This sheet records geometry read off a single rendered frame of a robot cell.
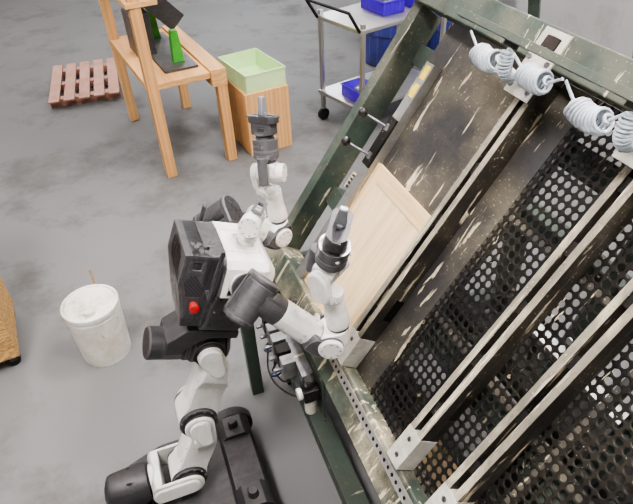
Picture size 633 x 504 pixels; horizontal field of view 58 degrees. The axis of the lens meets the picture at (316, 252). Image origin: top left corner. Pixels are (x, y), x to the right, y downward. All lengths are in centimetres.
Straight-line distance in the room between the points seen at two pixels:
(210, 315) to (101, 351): 159
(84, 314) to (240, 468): 117
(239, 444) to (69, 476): 84
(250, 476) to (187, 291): 110
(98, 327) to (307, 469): 130
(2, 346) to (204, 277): 196
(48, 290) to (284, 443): 195
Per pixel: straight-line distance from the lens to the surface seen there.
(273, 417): 299
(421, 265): 180
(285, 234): 213
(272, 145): 198
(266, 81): 488
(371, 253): 203
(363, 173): 216
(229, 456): 267
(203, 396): 217
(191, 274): 171
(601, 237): 147
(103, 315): 317
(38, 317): 390
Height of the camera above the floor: 242
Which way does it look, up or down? 39 degrees down
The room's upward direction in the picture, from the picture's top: 3 degrees counter-clockwise
